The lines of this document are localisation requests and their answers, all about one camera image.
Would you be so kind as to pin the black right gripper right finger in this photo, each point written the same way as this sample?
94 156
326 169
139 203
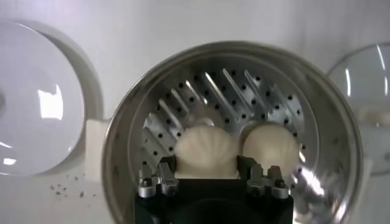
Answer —
265 182

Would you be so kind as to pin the white round plate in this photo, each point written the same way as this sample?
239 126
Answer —
30 91

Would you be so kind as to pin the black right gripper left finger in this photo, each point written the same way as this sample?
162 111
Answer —
164 182

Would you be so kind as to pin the white steamed baozi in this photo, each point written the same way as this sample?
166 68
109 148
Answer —
207 149
271 146

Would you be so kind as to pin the stainless steel steamer basket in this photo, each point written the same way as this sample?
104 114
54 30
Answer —
228 91

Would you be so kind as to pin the scattered dark crumbs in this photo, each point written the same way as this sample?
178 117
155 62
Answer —
81 193

